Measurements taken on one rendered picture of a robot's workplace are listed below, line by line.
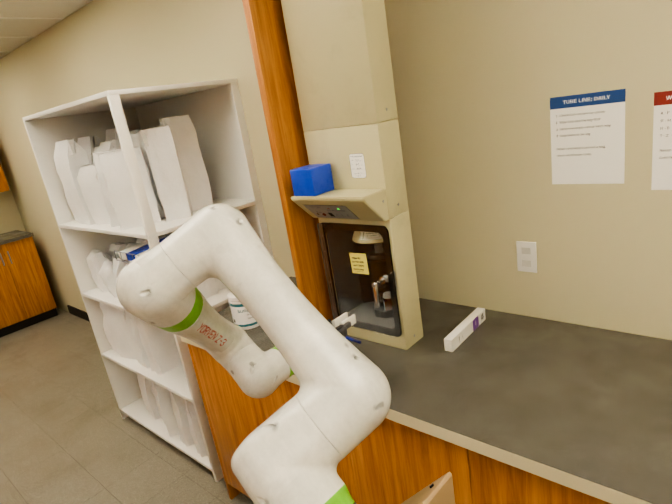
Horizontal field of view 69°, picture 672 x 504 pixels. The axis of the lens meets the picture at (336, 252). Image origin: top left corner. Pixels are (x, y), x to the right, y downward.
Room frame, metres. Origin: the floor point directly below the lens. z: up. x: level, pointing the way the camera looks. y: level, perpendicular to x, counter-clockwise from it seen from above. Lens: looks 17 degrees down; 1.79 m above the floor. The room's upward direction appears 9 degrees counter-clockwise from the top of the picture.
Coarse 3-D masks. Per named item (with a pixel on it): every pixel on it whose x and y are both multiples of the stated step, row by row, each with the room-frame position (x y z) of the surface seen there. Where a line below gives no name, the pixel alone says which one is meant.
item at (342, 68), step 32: (288, 0) 1.72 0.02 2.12; (320, 0) 1.63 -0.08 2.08; (352, 0) 1.54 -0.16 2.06; (288, 32) 1.74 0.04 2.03; (320, 32) 1.64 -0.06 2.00; (352, 32) 1.55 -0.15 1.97; (384, 32) 1.59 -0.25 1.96; (320, 64) 1.65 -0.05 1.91; (352, 64) 1.56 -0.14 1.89; (384, 64) 1.57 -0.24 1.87; (320, 96) 1.67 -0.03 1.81; (352, 96) 1.58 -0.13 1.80; (384, 96) 1.56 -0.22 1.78; (320, 128) 1.68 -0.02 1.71
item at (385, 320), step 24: (336, 240) 1.68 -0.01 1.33; (360, 240) 1.60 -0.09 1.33; (384, 240) 1.53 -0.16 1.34; (336, 264) 1.69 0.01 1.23; (384, 264) 1.54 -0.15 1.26; (336, 288) 1.70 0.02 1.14; (360, 288) 1.62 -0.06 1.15; (384, 288) 1.55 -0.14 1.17; (360, 312) 1.63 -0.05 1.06; (384, 312) 1.56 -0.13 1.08
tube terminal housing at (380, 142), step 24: (312, 144) 1.72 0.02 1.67; (336, 144) 1.64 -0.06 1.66; (360, 144) 1.57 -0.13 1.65; (384, 144) 1.54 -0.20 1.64; (336, 168) 1.65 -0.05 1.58; (384, 168) 1.52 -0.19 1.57; (408, 216) 1.59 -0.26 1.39; (408, 240) 1.58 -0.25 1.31; (408, 264) 1.57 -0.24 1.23; (408, 288) 1.56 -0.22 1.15; (408, 312) 1.55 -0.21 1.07; (360, 336) 1.66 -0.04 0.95; (384, 336) 1.58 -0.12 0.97; (408, 336) 1.53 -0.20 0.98
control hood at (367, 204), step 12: (336, 192) 1.60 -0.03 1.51; (348, 192) 1.56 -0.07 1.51; (360, 192) 1.53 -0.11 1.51; (372, 192) 1.49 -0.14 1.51; (384, 192) 1.51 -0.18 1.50; (300, 204) 1.66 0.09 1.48; (312, 204) 1.62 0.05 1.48; (324, 204) 1.58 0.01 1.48; (336, 204) 1.54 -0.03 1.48; (348, 204) 1.50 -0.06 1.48; (360, 204) 1.47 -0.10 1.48; (372, 204) 1.47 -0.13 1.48; (384, 204) 1.51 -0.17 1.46; (312, 216) 1.71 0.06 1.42; (360, 216) 1.54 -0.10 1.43; (372, 216) 1.51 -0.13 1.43; (384, 216) 1.50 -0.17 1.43
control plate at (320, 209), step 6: (312, 210) 1.66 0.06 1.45; (318, 210) 1.64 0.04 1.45; (324, 210) 1.62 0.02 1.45; (330, 210) 1.60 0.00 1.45; (336, 210) 1.58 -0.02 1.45; (342, 210) 1.56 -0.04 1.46; (348, 210) 1.54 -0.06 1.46; (318, 216) 1.69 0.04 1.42; (324, 216) 1.67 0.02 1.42; (330, 216) 1.64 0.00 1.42; (336, 216) 1.62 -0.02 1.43; (342, 216) 1.60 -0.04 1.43; (348, 216) 1.58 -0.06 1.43; (354, 216) 1.56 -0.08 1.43
